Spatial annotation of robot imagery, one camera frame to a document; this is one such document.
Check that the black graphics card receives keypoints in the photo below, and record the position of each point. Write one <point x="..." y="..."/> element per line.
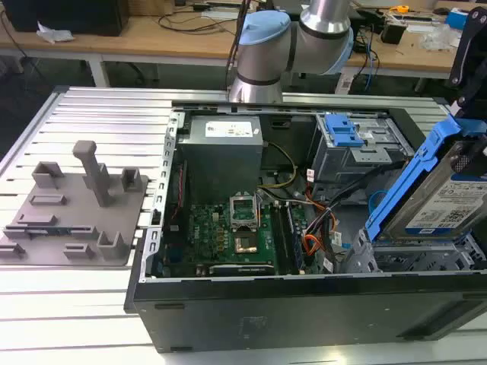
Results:
<point x="243" y="270"/>

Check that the large black box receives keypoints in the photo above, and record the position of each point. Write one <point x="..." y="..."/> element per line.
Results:
<point x="68" y="15"/>

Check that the wooden desk with white legs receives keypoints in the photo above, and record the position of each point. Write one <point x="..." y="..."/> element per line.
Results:
<point x="133" y="42"/>

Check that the blue drive carrier latch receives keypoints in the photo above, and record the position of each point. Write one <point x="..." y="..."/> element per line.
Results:
<point x="342" y="131"/>

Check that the black open PC case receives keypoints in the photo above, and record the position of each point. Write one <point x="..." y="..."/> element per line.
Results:
<point x="266" y="315"/>

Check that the RAM stick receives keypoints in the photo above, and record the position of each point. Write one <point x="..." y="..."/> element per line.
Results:
<point x="296" y="235"/>

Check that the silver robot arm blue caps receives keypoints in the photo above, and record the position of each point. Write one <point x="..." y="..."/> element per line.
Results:
<point x="266" y="49"/>

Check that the white paper tag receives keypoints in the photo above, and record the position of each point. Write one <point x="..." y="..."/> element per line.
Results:
<point x="344" y="83"/>

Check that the small black device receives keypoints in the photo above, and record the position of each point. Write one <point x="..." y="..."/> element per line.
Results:
<point x="393" y="32"/>

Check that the grey metal drive cage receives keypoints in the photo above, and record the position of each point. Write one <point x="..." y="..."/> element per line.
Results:
<point x="365" y="156"/>

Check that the green motherboard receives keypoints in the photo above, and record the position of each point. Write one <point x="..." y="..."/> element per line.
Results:
<point x="205" y="228"/>

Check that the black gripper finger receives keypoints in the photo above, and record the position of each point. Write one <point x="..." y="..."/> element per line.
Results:
<point x="462" y="159"/>

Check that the blue cardboard box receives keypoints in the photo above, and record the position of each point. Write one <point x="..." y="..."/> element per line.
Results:
<point x="456" y="18"/>

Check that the grey perforated disk bay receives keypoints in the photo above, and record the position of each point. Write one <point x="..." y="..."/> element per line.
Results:
<point x="418" y="258"/>

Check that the clear plastic bag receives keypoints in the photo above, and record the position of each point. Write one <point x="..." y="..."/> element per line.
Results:
<point x="437" y="38"/>

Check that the white flat device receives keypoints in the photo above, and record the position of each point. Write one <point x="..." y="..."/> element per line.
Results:
<point x="220" y="14"/>

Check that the grey power supply unit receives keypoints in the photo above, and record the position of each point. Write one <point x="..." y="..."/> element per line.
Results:
<point x="220" y="163"/>

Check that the CPU socket with gold contacts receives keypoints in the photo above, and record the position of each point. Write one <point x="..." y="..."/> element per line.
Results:
<point x="246" y="243"/>

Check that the grey plastic parts rack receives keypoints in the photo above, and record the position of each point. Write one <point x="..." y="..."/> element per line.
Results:
<point x="76" y="228"/>

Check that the black RAM slots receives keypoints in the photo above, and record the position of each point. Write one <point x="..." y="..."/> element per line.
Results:
<point x="279" y="235"/>

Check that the hard disk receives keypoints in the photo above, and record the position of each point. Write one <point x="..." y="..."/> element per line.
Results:
<point x="437" y="201"/>

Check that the yellow tape roll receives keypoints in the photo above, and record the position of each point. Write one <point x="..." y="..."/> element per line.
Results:
<point x="401" y="9"/>

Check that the wooden desk with clutter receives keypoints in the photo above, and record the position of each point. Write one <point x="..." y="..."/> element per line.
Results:
<point x="411" y="57"/>

